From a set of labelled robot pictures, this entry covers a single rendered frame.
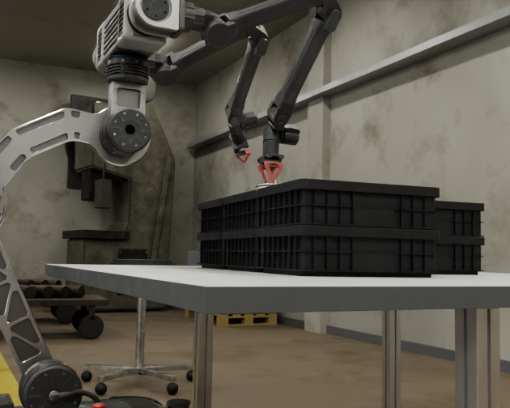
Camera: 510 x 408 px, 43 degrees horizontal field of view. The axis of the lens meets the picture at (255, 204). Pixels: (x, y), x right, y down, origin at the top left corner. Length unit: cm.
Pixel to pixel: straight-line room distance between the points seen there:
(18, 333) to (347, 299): 131
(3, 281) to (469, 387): 139
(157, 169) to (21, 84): 234
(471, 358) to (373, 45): 503
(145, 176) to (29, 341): 650
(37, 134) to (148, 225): 644
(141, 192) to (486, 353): 740
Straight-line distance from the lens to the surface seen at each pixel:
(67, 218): 946
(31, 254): 938
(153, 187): 855
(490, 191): 483
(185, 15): 195
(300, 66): 216
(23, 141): 211
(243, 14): 202
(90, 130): 215
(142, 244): 845
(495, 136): 484
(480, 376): 131
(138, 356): 379
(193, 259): 762
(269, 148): 222
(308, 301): 101
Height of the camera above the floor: 74
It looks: 5 degrees up
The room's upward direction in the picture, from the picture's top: 1 degrees clockwise
